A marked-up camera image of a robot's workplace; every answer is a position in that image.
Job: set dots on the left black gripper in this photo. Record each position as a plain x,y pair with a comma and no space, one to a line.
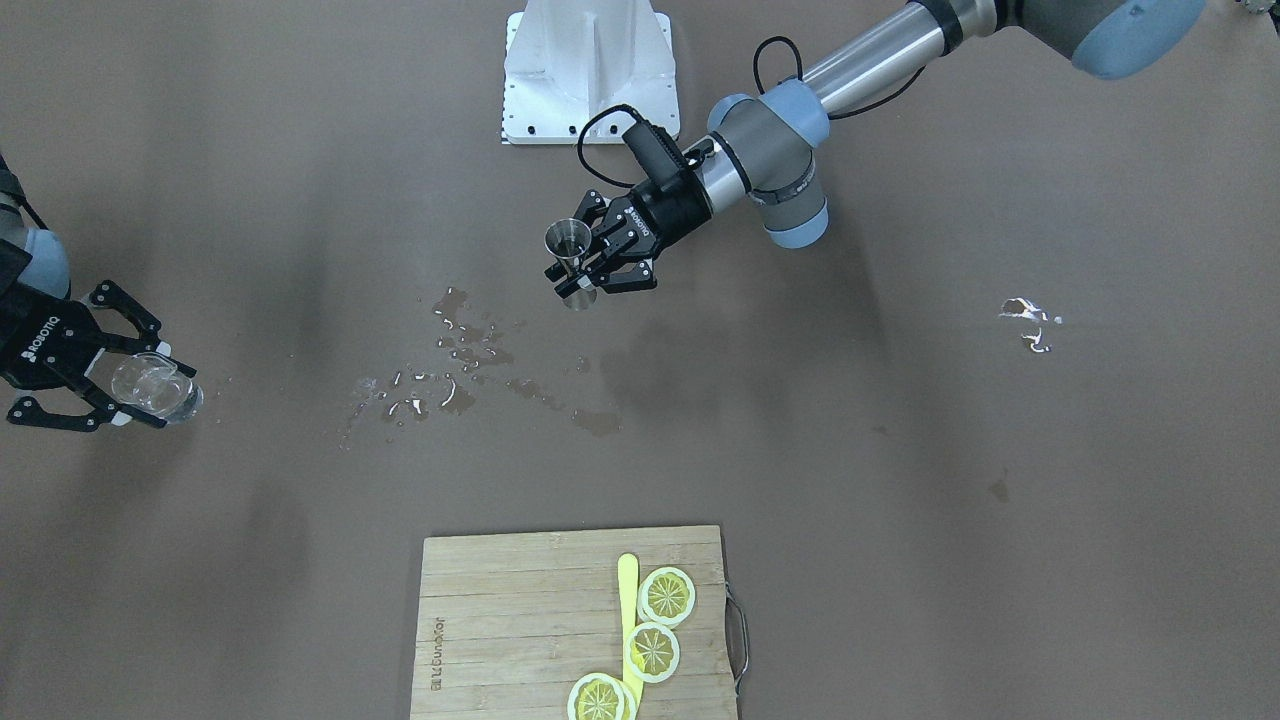
668,208

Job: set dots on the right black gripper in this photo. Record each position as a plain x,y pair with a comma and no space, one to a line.
38,349

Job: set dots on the steel jigger measuring cup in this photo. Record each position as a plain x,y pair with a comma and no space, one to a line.
568,241

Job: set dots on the clear glass cup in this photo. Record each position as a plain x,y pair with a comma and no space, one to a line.
153,383

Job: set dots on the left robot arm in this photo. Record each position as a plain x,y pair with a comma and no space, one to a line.
762,147

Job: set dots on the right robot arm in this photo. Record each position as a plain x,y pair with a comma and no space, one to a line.
33,255

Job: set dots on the wooden cutting board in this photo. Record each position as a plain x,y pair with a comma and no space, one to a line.
508,622

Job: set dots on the lemon slice middle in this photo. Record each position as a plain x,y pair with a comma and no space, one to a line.
651,652

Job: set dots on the lemon slice far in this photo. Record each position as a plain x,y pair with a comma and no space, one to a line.
600,696

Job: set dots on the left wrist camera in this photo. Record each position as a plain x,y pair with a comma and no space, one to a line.
655,151

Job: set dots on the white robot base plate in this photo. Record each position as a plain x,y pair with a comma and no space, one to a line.
568,60

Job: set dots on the lemon slice near handle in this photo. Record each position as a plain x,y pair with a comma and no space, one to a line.
666,596

